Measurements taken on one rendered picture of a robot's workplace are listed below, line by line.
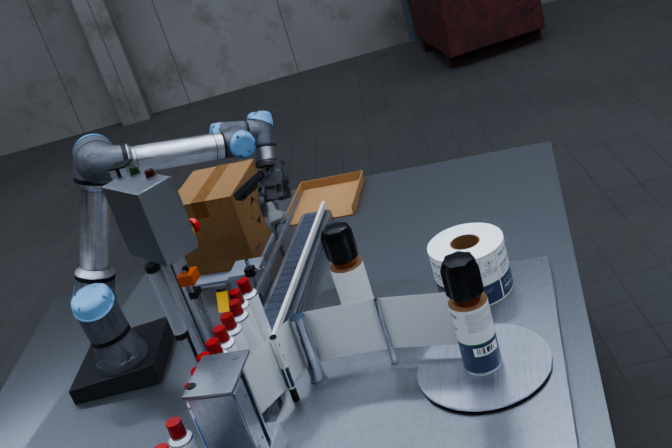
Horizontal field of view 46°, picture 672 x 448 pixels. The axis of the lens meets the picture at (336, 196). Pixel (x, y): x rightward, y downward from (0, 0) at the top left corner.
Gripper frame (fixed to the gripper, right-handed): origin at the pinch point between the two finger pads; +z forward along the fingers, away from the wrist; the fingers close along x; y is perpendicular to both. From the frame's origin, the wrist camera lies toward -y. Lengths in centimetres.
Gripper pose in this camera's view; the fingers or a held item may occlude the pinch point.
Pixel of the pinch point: (269, 229)
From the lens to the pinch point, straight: 239.8
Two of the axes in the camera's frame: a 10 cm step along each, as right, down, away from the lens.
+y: 9.5, -1.8, -2.6
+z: 1.6, 9.8, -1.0
